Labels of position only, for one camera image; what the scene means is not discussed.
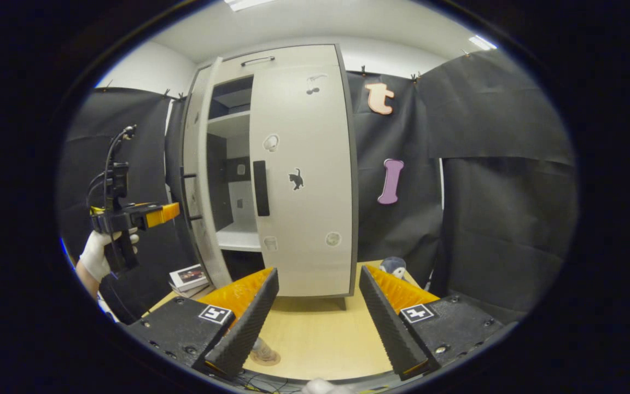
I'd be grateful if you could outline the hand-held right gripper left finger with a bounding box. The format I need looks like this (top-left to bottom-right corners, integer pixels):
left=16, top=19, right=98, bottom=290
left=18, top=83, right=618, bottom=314
left=127, top=267, right=280, bottom=379

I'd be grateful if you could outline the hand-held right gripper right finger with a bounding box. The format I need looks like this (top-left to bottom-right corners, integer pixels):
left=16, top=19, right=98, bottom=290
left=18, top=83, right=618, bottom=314
left=359, top=265, right=512, bottom=382

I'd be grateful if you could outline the white plush toy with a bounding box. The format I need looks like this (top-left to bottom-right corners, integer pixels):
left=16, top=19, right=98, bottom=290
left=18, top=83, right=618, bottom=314
left=379, top=256, right=407, bottom=281

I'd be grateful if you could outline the stack of books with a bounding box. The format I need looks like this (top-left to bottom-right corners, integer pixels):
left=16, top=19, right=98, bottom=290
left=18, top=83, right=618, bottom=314
left=168, top=264, right=210, bottom=294

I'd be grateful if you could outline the black backdrop cloth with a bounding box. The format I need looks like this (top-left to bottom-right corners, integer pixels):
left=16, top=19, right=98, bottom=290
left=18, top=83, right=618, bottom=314
left=58, top=49, right=578, bottom=323

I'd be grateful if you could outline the white cabinet door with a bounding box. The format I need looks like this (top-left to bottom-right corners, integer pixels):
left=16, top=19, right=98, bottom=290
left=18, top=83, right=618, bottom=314
left=249, top=65, right=355, bottom=298
left=183, top=57, right=234, bottom=289

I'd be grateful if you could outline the ceiling light panel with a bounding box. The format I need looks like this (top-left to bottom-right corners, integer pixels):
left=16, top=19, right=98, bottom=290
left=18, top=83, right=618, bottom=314
left=468, top=34, right=498, bottom=51
left=225, top=0, right=277, bottom=11

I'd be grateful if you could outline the white cabinet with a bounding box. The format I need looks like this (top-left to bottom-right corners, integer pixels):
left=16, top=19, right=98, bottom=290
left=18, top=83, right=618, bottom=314
left=181, top=44, right=359, bottom=299

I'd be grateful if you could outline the black door handle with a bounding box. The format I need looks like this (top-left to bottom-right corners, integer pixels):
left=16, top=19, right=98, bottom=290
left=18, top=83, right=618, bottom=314
left=253, top=160, right=271, bottom=217

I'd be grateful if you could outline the round brown coaster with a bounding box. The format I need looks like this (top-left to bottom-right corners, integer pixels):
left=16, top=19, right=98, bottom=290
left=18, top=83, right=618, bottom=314
left=249, top=350, right=282, bottom=366

